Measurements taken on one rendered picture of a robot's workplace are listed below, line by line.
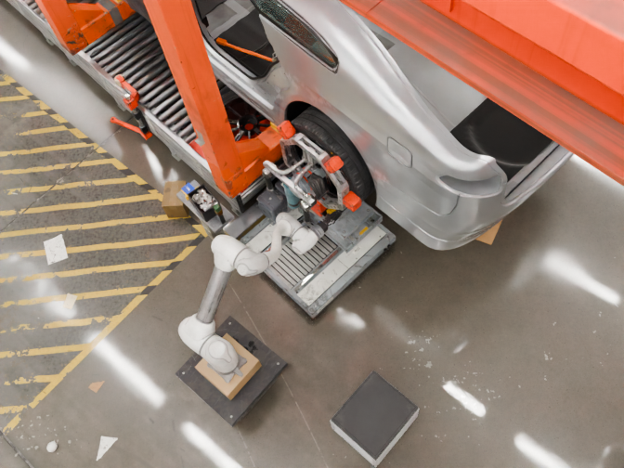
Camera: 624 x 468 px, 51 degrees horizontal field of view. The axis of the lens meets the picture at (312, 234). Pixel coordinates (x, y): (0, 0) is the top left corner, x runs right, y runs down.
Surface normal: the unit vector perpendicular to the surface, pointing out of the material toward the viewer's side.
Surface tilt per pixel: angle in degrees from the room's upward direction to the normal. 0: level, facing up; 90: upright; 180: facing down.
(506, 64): 0
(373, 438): 0
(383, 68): 24
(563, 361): 0
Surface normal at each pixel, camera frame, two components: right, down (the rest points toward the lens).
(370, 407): -0.08, -0.48
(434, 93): 0.18, -0.22
